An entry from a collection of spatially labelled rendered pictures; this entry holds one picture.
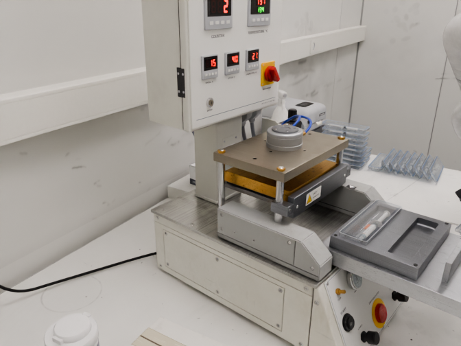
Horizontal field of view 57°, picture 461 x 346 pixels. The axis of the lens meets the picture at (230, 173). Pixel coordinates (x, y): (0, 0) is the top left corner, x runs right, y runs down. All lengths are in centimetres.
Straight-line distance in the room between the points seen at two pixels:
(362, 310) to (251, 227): 28
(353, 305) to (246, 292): 22
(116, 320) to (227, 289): 25
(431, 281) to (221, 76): 57
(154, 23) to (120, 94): 37
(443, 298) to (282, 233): 29
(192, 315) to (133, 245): 35
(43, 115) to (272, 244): 61
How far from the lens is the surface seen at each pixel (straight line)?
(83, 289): 114
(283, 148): 92
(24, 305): 114
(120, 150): 135
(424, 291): 81
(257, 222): 86
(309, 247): 81
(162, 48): 92
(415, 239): 91
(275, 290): 89
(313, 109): 191
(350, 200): 105
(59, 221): 126
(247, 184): 91
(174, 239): 105
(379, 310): 100
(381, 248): 83
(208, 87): 92
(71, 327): 81
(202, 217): 102
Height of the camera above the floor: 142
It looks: 23 degrees down
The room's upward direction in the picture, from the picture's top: straight up
